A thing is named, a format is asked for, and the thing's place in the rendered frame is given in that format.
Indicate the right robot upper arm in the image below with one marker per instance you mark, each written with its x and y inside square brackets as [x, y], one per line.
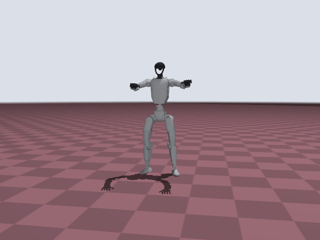
[145, 83]

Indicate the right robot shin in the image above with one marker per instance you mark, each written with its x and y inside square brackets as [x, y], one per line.
[147, 154]

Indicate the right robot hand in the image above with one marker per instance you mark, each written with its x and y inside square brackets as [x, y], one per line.
[134, 85]

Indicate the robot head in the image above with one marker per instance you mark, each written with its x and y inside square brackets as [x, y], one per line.
[159, 66]

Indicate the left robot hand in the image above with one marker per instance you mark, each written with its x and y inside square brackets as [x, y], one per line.
[187, 82]

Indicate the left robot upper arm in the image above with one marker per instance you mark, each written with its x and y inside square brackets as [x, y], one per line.
[172, 82]

